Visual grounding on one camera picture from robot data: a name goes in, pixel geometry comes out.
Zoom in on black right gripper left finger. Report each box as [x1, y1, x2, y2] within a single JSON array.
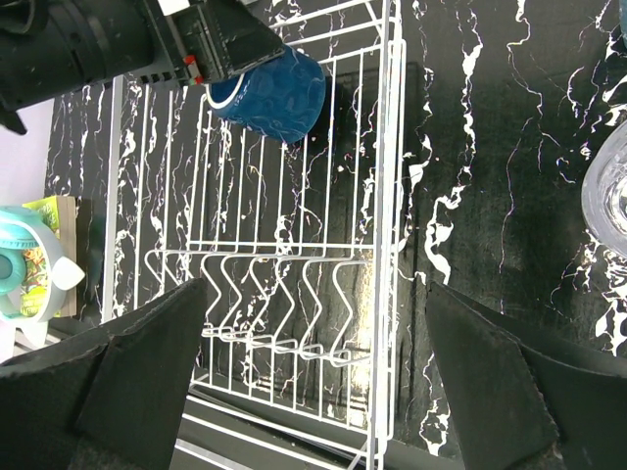
[[1, 279, 208, 469]]

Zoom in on clear glass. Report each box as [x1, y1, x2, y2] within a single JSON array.
[[581, 122, 626, 258]]

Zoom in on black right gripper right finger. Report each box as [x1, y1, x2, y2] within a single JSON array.
[[425, 283, 626, 469]]

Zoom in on teal headphones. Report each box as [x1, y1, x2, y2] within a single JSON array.
[[1, 206, 84, 360]]

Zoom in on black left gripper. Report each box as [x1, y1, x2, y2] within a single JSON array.
[[48, 0, 284, 86]]

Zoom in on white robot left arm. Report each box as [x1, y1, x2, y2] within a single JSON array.
[[1, 0, 283, 135]]

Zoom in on dark blue ceramic mug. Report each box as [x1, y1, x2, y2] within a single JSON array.
[[207, 46, 326, 144]]

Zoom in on white wire dish rack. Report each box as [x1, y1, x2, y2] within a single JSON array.
[[103, 1, 407, 469]]

